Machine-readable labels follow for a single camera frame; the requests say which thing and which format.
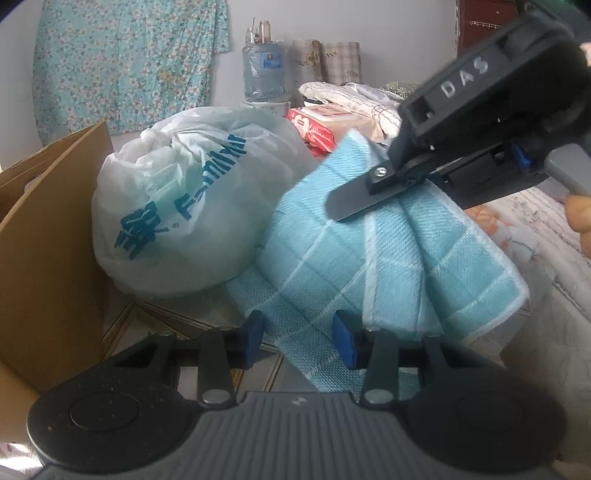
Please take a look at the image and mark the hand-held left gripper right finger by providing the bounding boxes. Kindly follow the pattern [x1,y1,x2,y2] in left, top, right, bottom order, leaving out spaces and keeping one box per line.
[333,310,490,408]

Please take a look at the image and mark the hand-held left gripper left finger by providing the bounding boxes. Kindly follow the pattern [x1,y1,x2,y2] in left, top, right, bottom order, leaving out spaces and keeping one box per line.
[111,310,266,408]

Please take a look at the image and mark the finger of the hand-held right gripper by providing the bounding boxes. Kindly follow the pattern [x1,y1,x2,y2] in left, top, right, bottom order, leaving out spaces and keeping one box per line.
[327,165,415,223]

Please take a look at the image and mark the blue checked towel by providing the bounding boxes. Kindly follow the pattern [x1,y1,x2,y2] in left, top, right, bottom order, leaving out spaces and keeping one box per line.
[224,129,531,402]

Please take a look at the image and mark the brown cardboard box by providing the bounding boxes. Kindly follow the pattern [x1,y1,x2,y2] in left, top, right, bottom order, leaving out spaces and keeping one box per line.
[0,119,115,411]

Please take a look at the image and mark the person's right hand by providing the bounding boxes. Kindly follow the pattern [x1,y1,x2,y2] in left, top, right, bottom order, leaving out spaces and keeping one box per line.
[564,193,591,257]

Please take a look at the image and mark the green patterned cloth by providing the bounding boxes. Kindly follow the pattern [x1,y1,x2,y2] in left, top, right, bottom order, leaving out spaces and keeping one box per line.
[383,80,422,100]

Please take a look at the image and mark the dark red cabinet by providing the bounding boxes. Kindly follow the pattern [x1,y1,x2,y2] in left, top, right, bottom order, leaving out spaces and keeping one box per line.
[455,0,522,56]

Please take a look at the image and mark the red tissue pack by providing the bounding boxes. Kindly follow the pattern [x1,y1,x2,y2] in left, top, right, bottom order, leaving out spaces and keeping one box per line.
[287,104,375,155]

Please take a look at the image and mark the white checked cloth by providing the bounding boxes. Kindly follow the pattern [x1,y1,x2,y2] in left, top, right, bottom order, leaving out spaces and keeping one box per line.
[299,80,402,139]

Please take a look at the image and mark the white water dispenser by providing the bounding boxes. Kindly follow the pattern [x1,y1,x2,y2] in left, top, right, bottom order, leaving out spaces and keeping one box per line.
[240,99,296,116]

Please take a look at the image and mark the blue water jug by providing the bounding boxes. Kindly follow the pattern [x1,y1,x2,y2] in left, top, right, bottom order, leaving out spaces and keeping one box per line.
[241,41,287,103]

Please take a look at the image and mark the white printed plastic bag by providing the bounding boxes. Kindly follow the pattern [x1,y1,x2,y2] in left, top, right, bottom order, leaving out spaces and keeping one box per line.
[90,106,324,298]

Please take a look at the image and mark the floral bed sheet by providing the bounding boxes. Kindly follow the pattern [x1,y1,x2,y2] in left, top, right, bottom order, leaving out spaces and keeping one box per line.
[462,185,591,462]

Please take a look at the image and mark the teal floral wall cloth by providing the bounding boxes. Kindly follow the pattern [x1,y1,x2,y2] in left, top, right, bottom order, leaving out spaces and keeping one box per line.
[31,0,232,146]

